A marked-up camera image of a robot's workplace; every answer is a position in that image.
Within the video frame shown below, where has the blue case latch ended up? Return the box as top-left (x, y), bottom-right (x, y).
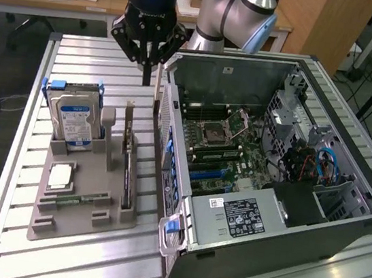
top-left (163, 220), bottom-right (180, 236)

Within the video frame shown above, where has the beige printed corner bracket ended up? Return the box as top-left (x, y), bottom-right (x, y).
top-left (151, 51), bottom-right (180, 117)

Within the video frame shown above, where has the blue wire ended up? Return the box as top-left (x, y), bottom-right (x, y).
top-left (314, 146), bottom-right (343, 186)

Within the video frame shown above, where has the black chair base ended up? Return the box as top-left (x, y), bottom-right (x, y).
top-left (2, 12), bottom-right (57, 56)

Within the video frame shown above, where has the silver CPU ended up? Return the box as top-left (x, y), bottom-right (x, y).
top-left (47, 162), bottom-right (77, 190)

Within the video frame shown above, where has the grey printed parts rack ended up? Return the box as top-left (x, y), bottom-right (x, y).
top-left (26, 98), bottom-right (152, 255)

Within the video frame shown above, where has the red wire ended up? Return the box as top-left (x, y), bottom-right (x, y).
top-left (297, 153), bottom-right (313, 183)

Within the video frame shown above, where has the black open PC case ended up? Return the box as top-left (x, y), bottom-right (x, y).
top-left (129, 35), bottom-right (372, 278)

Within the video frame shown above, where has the green motherboard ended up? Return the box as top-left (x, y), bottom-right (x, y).
top-left (169, 88), bottom-right (283, 206)

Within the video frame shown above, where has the black plastic shroud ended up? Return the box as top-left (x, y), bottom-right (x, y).
top-left (269, 179), bottom-right (332, 232)

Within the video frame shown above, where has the graphics card with fan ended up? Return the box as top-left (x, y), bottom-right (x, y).
top-left (112, 99), bottom-right (148, 212)

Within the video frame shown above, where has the hard disk in blue caddy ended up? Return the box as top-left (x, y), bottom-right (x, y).
top-left (33, 71), bottom-right (109, 156)

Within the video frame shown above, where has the metal socket cover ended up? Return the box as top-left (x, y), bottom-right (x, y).
top-left (222, 106), bottom-right (254, 142)

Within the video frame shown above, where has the white floor unit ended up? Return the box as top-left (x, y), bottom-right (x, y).
top-left (337, 41), bottom-right (365, 79)

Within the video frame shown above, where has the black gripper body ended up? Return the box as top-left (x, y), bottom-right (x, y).
top-left (120, 0), bottom-right (182, 48)

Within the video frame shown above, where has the grey power supply unit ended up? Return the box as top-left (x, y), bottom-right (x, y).
top-left (185, 178), bottom-right (294, 256)

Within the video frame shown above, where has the blue expansion slot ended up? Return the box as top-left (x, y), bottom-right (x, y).
top-left (188, 165), bottom-right (224, 184)

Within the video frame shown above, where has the CPU socket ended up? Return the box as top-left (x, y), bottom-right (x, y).
top-left (199, 118), bottom-right (231, 145)

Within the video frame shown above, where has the green RAM stick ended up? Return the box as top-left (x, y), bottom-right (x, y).
top-left (56, 188), bottom-right (106, 210)

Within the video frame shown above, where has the wooden desk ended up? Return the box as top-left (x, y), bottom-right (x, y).
top-left (0, 0), bottom-right (298, 63)

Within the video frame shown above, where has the perforated metal disk bay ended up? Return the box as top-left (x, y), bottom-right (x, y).
top-left (258, 67), bottom-right (323, 160)

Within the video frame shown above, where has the wooden cabinet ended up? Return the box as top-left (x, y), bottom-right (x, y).
top-left (269, 0), bottom-right (372, 82)

